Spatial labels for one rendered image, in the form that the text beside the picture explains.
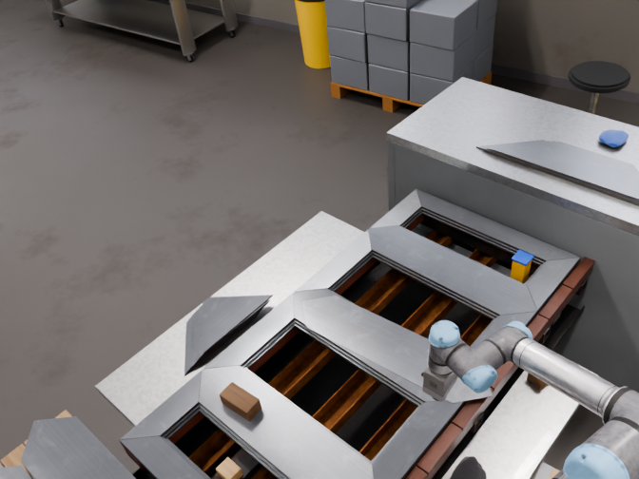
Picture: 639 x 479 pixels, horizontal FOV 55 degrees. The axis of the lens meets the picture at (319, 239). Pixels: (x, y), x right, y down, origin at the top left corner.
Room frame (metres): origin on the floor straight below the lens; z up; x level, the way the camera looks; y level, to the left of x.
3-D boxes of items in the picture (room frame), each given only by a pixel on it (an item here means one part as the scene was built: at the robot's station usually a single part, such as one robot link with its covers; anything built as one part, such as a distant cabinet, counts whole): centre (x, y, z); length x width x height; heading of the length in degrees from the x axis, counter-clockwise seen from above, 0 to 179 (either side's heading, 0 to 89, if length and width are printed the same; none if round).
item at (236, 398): (1.14, 0.31, 0.87); 0.12 x 0.06 x 0.05; 48
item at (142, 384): (1.68, 0.32, 0.74); 1.20 x 0.26 x 0.03; 133
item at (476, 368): (0.93, -0.35, 1.20); 0.11 x 0.11 x 0.08; 30
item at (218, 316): (1.58, 0.43, 0.77); 0.45 x 0.20 x 0.04; 133
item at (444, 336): (1.00, -0.29, 1.21); 0.09 x 0.08 x 0.11; 30
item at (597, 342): (1.84, -0.81, 0.51); 1.30 x 0.04 x 1.01; 43
